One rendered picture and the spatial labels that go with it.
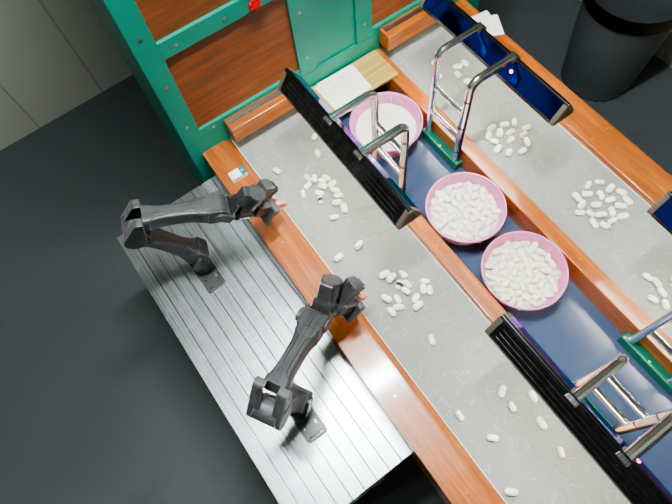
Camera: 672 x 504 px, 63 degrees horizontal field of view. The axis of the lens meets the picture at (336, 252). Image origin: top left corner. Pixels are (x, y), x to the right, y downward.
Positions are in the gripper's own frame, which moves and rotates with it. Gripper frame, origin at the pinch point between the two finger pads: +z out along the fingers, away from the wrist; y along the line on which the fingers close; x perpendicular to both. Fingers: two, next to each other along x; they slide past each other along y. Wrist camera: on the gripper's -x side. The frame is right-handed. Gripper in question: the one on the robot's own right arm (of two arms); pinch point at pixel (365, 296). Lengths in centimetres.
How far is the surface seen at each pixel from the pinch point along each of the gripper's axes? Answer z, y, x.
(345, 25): 34, 83, -41
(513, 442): 15, -56, 2
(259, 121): 8, 76, -4
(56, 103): 6, 216, 95
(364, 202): 24.2, 31.3, -5.6
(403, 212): -2.1, 5.8, -29.8
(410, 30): 60, 76, -48
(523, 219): 54, -6, -30
